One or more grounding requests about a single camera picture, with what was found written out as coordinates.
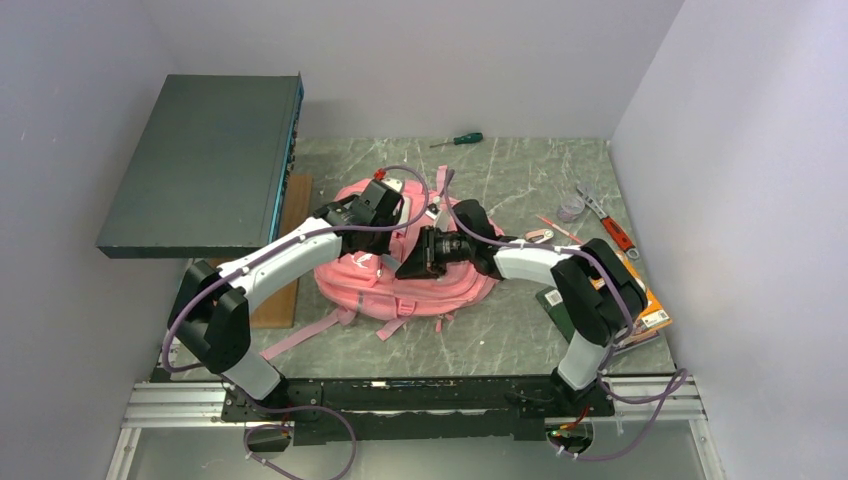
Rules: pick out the pink white stapler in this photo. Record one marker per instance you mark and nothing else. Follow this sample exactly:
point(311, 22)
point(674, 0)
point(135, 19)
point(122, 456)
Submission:
point(539, 236)

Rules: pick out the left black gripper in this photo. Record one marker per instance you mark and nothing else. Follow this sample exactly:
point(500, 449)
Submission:
point(380, 248)

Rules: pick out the red adjustable wrench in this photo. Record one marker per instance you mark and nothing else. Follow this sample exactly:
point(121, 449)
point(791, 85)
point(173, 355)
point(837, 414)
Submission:
point(614, 230)

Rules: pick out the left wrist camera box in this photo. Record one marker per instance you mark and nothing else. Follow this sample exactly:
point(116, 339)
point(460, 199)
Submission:
point(391, 182)

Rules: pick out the pink pencil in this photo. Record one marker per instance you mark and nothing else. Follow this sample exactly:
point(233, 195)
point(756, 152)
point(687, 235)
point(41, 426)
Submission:
point(560, 229)

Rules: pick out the clear tape roll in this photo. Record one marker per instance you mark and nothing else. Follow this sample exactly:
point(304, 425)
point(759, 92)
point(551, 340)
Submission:
point(571, 208)

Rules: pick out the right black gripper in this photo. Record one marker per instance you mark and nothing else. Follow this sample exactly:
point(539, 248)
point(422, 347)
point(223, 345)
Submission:
point(423, 261)

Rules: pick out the dark green book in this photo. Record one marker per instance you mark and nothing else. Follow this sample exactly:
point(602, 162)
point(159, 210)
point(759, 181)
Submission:
point(550, 300)

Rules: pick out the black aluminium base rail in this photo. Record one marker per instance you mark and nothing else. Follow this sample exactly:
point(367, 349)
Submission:
point(523, 408)

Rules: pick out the green handled screwdriver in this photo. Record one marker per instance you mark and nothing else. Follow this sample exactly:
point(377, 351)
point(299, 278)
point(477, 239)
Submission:
point(466, 139)

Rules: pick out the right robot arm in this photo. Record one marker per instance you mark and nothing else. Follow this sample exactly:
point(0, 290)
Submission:
point(601, 296)

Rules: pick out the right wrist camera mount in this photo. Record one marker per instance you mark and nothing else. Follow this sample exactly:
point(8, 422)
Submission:
point(436, 211)

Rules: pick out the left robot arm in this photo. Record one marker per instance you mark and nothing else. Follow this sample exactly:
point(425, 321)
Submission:
point(211, 314)

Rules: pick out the orange comic book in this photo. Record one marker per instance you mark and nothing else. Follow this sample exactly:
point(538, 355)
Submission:
point(654, 317)

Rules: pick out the dark grey flat box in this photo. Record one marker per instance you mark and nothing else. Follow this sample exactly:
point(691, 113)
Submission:
point(208, 176)

